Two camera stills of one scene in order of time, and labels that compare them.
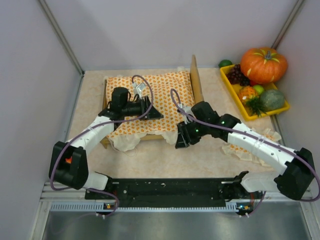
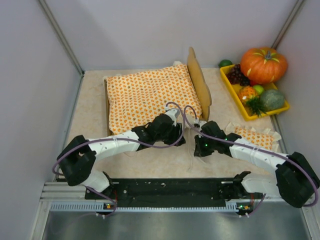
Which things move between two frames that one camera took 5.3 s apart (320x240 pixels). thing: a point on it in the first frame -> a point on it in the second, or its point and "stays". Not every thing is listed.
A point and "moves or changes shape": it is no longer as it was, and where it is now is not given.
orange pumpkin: [263, 65] stays
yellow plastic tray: [246, 112] stays
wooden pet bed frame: [197, 91] moves or changes shape
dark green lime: [224, 63] stays
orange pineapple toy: [252, 104] stays
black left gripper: [145, 107] -> [176, 135]
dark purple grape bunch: [236, 76] stays
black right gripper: [185, 132] -> [200, 147]
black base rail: [163, 192] stays
